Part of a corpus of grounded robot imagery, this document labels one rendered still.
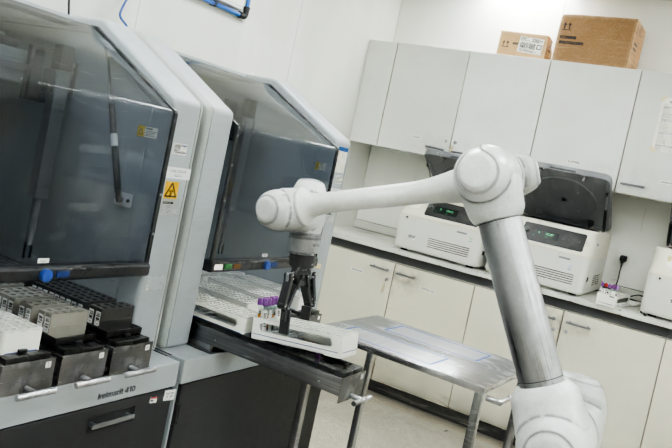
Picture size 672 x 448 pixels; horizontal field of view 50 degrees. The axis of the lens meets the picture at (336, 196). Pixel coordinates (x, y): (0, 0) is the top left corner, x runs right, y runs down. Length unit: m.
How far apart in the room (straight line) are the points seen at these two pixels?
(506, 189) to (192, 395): 1.08
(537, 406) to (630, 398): 2.51
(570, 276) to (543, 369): 2.50
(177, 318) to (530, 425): 1.04
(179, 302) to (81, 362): 0.43
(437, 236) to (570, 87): 1.17
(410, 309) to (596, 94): 1.65
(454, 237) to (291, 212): 2.53
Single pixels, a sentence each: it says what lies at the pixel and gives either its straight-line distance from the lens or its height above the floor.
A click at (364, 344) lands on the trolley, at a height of 0.82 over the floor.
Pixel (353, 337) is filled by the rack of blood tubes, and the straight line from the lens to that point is 2.04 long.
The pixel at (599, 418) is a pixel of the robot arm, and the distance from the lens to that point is 1.87.
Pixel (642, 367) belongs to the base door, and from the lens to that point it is 4.13.
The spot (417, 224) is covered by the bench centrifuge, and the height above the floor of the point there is 1.07.
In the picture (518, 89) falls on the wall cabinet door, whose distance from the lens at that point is 4.60.
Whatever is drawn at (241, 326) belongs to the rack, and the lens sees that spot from 2.15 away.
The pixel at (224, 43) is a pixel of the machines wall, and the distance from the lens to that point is 3.81.
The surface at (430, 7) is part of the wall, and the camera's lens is 5.31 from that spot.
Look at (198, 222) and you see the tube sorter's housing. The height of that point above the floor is 1.11.
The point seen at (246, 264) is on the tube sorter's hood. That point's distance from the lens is 2.31.
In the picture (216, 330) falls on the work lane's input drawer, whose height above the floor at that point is 0.80.
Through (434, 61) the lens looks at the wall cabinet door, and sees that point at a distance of 4.82.
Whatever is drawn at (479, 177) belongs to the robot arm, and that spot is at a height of 1.39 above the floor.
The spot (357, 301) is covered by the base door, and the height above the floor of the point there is 0.52.
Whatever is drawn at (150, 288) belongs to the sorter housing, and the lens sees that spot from 2.05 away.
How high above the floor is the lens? 1.37
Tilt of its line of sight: 3 degrees down
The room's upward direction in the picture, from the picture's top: 12 degrees clockwise
